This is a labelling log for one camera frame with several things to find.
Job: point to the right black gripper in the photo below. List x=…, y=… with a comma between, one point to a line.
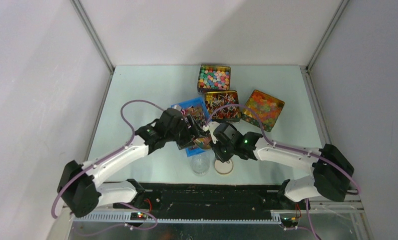
x=215, y=146

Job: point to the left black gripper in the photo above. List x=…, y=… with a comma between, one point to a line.
x=190, y=133

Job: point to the blue plastic candy bin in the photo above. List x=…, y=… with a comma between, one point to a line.
x=195, y=108

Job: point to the metal scoop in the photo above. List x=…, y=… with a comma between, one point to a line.
x=203, y=143

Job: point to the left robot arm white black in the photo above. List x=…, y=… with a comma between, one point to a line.
x=83, y=187

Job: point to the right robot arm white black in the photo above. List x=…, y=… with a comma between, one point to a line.
x=328, y=171

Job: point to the tin of stick candies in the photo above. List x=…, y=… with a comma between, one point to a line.
x=220, y=105

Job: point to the tin of gummy candies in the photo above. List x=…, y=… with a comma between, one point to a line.
x=266, y=107

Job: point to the tin of pastel candies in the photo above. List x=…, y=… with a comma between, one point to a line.
x=213, y=78

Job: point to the round gold jar lid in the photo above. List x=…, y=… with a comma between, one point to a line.
x=223, y=168

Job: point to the clear plastic jar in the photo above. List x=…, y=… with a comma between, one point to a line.
x=200, y=164

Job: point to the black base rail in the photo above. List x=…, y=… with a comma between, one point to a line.
x=212, y=200

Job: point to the slotted cable duct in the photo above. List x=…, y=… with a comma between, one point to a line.
x=132, y=217

